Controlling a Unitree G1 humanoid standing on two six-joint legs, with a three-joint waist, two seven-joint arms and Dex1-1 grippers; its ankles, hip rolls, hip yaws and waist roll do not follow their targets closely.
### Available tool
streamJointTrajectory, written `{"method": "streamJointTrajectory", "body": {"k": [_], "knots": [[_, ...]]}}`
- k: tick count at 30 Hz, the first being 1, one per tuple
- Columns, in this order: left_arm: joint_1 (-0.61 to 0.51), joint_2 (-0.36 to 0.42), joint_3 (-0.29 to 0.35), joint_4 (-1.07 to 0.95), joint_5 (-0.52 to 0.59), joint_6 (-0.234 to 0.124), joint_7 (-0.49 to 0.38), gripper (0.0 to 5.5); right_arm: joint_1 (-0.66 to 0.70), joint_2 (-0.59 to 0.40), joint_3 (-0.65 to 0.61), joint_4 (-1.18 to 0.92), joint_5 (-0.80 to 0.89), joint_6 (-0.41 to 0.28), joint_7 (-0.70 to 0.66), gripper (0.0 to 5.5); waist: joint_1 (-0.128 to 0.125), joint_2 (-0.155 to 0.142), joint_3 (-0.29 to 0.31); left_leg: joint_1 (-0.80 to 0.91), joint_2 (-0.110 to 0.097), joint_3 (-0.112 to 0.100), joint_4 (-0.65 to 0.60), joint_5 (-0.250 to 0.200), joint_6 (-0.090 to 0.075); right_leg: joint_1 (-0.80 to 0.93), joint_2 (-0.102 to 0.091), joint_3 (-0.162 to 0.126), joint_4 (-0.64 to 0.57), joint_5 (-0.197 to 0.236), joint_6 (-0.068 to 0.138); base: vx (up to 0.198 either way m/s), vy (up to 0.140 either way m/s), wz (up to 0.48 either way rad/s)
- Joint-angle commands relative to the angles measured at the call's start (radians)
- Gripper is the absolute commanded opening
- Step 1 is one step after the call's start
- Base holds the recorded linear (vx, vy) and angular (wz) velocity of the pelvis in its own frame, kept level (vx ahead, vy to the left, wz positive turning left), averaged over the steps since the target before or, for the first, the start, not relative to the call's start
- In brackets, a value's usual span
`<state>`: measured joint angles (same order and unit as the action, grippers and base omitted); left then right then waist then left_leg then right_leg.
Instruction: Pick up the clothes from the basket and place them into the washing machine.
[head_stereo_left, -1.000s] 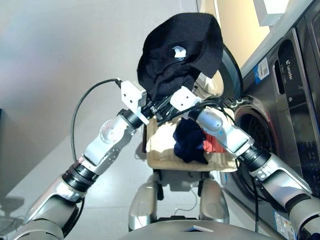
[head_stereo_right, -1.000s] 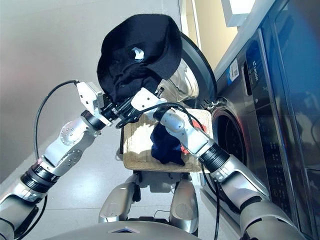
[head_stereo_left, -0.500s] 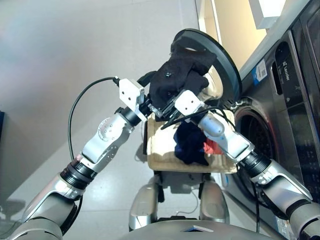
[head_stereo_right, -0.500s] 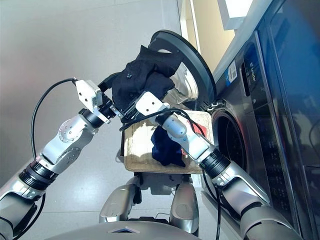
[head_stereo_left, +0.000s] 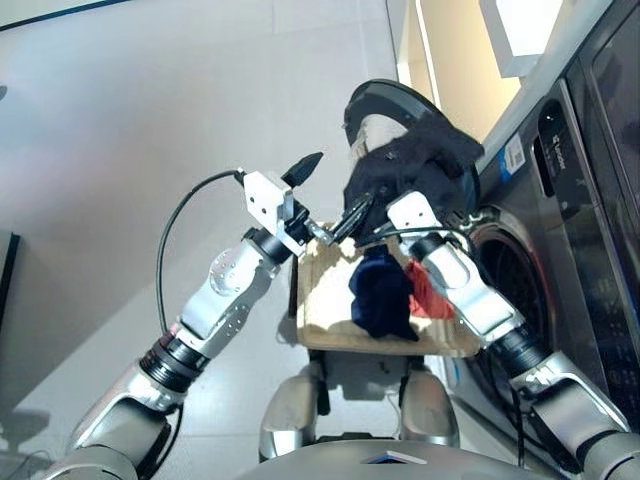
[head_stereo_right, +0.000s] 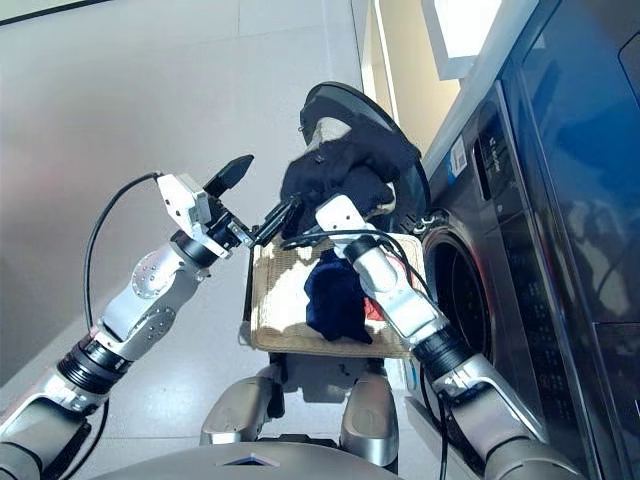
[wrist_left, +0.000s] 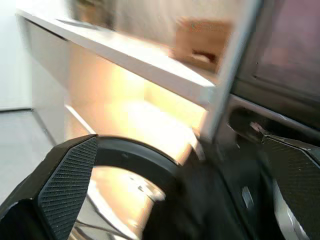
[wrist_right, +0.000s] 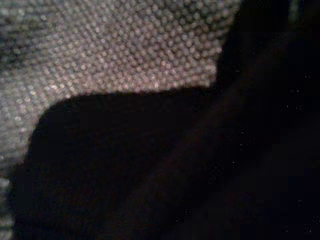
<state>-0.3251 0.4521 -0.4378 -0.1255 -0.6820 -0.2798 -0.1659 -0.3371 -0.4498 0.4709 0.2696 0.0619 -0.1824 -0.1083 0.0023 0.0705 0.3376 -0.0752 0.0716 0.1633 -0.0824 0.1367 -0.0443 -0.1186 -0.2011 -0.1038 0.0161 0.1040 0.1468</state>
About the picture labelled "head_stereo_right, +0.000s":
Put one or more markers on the black garment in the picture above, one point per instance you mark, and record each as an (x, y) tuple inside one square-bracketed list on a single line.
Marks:
[(340, 170)]

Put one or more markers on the navy blue garment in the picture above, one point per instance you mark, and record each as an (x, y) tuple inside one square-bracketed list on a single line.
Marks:
[(335, 300)]

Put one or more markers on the red garment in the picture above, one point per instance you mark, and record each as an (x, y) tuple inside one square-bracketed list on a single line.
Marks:
[(374, 311)]

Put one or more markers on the pale woven basket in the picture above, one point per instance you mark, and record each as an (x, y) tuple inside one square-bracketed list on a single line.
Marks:
[(280, 300)]

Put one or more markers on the grey washing machine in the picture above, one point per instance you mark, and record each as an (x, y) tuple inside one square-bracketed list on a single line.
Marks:
[(550, 200)]

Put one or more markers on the silver robot leg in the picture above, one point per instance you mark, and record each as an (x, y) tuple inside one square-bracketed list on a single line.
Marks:
[(370, 415), (235, 410)]

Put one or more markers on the silver robot torso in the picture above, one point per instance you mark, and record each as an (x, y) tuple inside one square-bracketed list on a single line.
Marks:
[(200, 465)]

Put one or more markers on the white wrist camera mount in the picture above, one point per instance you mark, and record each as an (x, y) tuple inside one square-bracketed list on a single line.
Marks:
[(180, 200), (340, 215)]

